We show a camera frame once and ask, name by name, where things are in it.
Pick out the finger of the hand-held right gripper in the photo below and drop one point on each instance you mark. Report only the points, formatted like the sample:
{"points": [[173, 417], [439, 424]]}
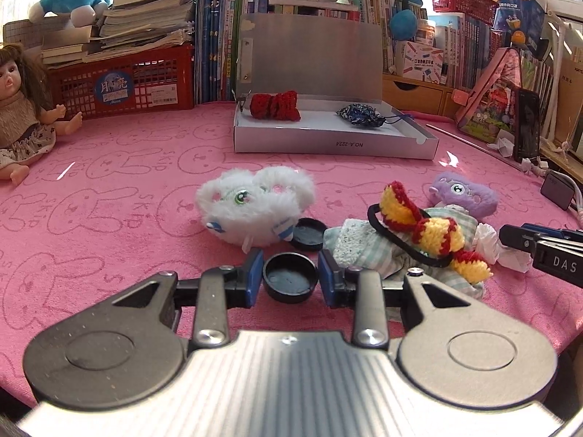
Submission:
{"points": [[517, 239], [555, 232]]}

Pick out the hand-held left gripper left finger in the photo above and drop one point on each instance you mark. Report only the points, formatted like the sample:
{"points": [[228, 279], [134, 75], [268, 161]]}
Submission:
{"points": [[256, 277]]}

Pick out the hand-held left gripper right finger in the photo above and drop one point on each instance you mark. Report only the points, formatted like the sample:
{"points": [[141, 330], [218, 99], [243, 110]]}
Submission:
{"points": [[325, 277]]}

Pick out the black round lid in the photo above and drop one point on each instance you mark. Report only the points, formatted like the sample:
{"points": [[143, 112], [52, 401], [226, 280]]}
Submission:
{"points": [[289, 280], [309, 236]]}

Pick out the green checked cloth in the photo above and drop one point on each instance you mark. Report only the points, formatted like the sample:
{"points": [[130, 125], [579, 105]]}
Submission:
{"points": [[364, 250]]}

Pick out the purple fluffy plush toy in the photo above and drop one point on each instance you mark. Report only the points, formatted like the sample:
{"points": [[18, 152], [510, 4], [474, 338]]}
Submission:
{"points": [[469, 193]]}

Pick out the white fluffy plush toy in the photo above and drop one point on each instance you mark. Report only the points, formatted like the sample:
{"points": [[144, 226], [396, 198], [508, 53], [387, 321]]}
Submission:
{"points": [[264, 209]]}

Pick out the yellow red crochet headband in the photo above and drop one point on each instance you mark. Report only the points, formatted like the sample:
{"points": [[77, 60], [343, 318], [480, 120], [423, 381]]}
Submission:
{"points": [[432, 232]]}

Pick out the crumpled white tissue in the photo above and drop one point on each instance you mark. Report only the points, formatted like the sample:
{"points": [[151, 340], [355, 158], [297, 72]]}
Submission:
{"points": [[489, 241]]}

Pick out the black charger block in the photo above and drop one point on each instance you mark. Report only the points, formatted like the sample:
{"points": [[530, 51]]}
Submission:
{"points": [[558, 190]]}

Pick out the white folded paper figure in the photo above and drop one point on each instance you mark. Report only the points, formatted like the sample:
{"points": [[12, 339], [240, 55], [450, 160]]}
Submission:
{"points": [[503, 144]]}

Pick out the thin metal rod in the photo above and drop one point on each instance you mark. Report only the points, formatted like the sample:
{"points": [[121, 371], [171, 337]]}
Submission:
{"points": [[473, 145]]}

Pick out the black smartphone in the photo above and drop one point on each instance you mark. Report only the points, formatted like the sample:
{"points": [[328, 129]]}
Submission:
{"points": [[528, 125]]}

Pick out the pink house-shaped case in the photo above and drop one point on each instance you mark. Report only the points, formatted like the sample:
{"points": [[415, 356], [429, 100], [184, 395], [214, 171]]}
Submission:
{"points": [[492, 100]]}

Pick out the pink bunny print towel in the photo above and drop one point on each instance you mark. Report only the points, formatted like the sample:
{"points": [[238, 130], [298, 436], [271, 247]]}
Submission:
{"points": [[114, 200]]}

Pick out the blue patterned pouch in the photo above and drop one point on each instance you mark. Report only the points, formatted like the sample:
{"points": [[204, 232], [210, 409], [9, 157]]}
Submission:
{"points": [[360, 114]]}

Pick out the red crochet bow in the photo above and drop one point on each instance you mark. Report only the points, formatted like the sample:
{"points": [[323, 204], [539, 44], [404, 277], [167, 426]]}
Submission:
{"points": [[274, 106]]}

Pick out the black binder clip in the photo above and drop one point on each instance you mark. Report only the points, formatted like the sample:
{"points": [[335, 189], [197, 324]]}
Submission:
{"points": [[241, 102]]}

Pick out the wooden drawer unit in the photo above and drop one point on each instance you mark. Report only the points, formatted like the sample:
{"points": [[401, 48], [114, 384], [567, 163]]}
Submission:
{"points": [[414, 95]]}

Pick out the row of slim books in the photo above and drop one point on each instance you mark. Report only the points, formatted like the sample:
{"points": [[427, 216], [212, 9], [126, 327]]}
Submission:
{"points": [[469, 50]]}

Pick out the white illustrated box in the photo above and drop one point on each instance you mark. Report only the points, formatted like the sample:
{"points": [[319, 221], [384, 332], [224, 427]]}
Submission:
{"points": [[419, 63]]}

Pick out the blue carton box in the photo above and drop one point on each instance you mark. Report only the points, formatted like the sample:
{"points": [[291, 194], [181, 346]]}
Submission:
{"points": [[519, 18]]}

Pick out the red plastic crate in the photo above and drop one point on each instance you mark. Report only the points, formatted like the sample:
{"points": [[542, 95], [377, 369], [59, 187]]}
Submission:
{"points": [[136, 84]]}

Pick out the red plastic basket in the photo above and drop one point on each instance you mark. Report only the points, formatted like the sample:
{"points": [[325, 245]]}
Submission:
{"points": [[460, 2]]}

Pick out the row of tall blue books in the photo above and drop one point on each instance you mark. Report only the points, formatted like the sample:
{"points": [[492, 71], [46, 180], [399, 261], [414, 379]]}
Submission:
{"points": [[214, 36]]}

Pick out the row of books behind box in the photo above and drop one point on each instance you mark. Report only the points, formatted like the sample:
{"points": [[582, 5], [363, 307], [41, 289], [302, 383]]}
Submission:
{"points": [[364, 4]]}

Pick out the stack of worn books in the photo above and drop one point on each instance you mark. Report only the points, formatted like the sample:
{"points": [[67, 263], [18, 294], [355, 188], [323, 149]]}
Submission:
{"points": [[141, 18]]}

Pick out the brown-haired baby doll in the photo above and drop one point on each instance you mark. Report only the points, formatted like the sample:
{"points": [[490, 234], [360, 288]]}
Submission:
{"points": [[18, 114]]}

